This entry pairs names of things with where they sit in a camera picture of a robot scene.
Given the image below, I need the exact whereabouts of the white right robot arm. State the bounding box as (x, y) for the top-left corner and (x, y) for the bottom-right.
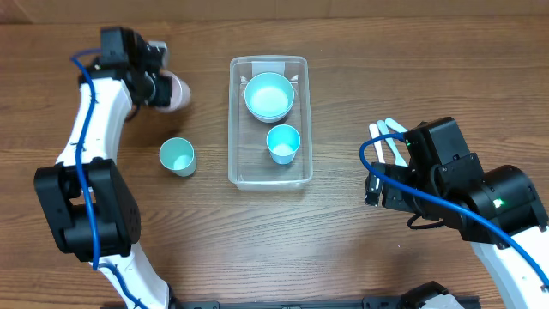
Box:
(359, 117), (548, 308)

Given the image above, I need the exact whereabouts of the blue plastic bowl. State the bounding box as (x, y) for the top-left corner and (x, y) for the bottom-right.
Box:
(245, 104), (293, 123)

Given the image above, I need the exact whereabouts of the clear plastic container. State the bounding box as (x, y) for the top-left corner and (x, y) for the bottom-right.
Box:
(228, 55), (313, 191)

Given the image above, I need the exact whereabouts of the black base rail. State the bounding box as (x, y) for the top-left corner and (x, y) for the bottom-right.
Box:
(170, 281), (481, 309)

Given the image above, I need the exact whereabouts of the white plastic spoon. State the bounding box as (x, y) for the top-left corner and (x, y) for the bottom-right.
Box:
(369, 124), (385, 163)

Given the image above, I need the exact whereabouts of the blue plastic fork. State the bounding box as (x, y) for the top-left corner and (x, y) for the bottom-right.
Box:
(384, 118), (407, 133)

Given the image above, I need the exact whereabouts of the green plastic cup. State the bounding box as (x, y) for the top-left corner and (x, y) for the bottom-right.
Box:
(159, 137), (197, 177)

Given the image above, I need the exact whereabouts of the green plastic bowl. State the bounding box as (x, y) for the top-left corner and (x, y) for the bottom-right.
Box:
(244, 72), (295, 105)

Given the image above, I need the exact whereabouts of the green plastic fork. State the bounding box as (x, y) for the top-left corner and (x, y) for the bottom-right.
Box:
(377, 120), (407, 167)

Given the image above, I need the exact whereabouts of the pink plastic cup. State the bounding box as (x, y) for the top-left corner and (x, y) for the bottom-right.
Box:
(156, 70), (191, 113)

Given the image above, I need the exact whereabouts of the blue plastic cup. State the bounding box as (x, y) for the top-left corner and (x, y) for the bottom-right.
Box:
(266, 124), (301, 165)

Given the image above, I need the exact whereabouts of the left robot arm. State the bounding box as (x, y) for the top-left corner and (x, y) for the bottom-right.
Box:
(33, 27), (190, 308)

